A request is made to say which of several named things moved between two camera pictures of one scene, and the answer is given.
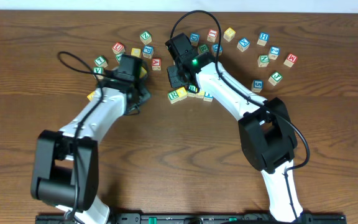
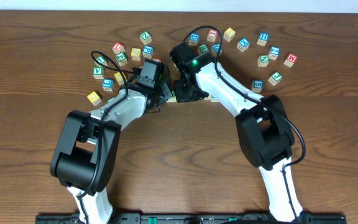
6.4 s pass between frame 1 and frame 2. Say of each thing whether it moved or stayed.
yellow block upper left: stayed
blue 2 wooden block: stayed
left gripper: moved
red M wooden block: stayed
